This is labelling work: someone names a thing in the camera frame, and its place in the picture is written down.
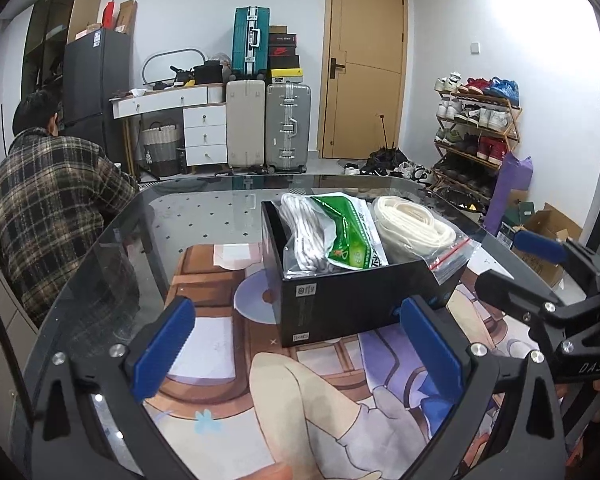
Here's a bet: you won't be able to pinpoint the black cardboard box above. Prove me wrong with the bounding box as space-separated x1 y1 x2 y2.
261 199 463 348

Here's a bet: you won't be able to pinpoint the wooden door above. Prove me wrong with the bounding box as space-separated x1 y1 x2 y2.
316 0 408 160

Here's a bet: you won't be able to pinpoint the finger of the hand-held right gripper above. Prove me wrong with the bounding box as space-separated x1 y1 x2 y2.
511 230 600 281
474 269 571 331

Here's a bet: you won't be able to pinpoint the green and white medicine packet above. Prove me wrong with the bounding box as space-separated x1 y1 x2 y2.
310 195 391 273

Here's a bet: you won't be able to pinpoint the printed desk mat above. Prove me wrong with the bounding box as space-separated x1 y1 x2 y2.
140 242 561 480

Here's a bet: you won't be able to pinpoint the stack of shoe boxes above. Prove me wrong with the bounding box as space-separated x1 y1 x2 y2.
268 25 301 85

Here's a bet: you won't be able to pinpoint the grey cabinet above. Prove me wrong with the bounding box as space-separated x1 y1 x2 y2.
0 245 41 461

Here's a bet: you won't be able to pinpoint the beige suitcase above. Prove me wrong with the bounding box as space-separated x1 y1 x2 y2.
225 79 267 171

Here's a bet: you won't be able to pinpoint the purple rolled mat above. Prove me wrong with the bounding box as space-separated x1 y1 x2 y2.
482 152 533 236

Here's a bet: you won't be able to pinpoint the silver suitcase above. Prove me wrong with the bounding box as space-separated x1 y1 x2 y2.
265 82 312 175

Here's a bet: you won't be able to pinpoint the black fridge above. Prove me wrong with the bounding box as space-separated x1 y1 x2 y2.
62 29 133 173

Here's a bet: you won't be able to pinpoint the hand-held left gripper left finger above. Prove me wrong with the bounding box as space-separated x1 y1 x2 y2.
30 296 197 480

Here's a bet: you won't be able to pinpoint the bag of white rope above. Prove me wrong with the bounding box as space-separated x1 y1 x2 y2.
278 192 338 278

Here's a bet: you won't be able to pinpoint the white desk with drawers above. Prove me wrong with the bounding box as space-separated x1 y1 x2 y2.
110 85 228 168

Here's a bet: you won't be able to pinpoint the brown glass-door cabinet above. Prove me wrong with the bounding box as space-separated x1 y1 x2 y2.
22 0 106 96

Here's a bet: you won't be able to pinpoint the wicker basket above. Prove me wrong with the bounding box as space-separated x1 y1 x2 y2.
140 122 183 178

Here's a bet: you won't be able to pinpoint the teal suitcase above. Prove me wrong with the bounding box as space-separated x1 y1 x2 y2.
231 6 271 81

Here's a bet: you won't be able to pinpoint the pile of shoes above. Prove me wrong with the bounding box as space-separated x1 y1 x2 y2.
340 147 433 181

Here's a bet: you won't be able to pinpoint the dark green box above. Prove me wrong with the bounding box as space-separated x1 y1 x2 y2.
497 202 536 248

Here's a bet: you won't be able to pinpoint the black bags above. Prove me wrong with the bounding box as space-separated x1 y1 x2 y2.
170 60 226 86

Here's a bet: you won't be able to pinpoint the wooden shoe rack with shoes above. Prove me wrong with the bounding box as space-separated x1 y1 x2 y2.
432 75 523 201

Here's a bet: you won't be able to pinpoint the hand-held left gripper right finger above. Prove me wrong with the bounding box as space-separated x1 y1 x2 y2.
399 296 568 480

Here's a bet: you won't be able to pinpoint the open cardboard box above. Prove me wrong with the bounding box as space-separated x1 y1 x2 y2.
510 203 583 288

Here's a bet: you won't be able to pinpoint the bag of cream webbing strap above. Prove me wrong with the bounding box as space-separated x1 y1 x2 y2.
370 195 481 283

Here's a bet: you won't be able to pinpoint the oval mirror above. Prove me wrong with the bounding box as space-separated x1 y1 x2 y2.
141 49 207 86

